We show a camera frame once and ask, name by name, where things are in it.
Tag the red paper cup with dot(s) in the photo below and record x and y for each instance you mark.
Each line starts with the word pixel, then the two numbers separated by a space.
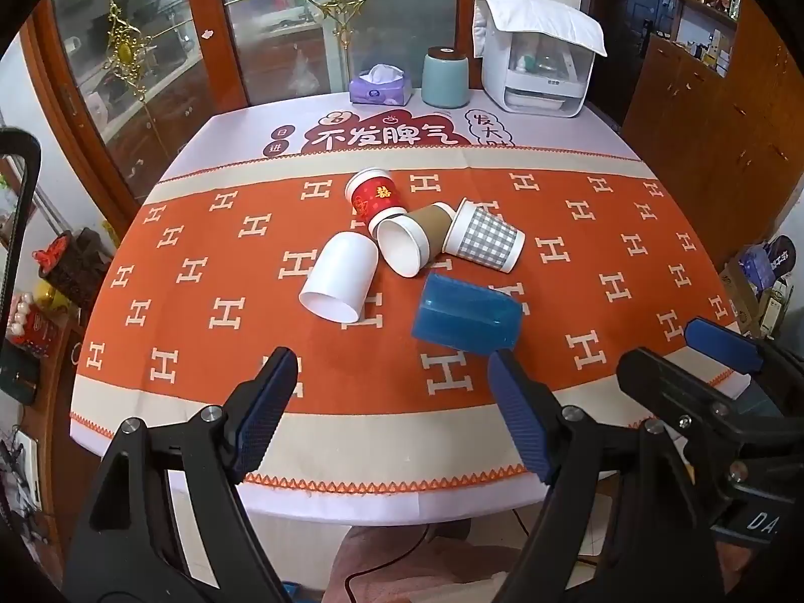
pixel 374 195

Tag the brown paper cup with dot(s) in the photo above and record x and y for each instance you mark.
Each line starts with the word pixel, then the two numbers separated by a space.
pixel 411 235

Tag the purple tissue pack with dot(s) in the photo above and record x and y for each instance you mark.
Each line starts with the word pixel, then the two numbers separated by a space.
pixel 380 86

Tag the white countertop appliance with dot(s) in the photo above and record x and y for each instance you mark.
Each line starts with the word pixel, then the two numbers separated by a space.
pixel 540 78

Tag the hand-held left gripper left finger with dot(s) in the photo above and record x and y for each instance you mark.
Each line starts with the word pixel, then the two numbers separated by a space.
pixel 267 414

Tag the cardboard boxes pile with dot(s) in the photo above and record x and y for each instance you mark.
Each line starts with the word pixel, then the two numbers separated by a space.
pixel 757 292

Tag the wooden glass-door cabinet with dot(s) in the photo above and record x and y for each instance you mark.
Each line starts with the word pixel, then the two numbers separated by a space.
pixel 163 56

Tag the dark basket with red knot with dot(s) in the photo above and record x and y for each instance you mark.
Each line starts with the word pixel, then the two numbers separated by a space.
pixel 72 264

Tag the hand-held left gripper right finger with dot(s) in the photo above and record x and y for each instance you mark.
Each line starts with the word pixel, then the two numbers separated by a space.
pixel 521 418

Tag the white folded cloth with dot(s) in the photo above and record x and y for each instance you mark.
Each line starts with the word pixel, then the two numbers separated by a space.
pixel 543 20

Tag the wooden cupboard with shelves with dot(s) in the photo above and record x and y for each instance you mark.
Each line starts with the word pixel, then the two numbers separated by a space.
pixel 716 94

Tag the orange patterned tablecloth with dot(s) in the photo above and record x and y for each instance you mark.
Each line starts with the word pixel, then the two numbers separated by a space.
pixel 220 276

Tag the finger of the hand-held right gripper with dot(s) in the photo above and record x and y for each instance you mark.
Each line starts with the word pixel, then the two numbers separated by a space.
pixel 666 386
pixel 722 339

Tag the white paper cup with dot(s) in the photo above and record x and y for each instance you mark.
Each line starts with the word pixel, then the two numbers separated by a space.
pixel 339 279

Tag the teal canister with brown lid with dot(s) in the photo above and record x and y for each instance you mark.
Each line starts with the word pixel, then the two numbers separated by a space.
pixel 445 78

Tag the blue translucent plastic cup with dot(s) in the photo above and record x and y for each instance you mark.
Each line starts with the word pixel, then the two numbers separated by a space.
pixel 468 317

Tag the grey checked paper cup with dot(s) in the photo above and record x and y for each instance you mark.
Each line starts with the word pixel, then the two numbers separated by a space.
pixel 487 237

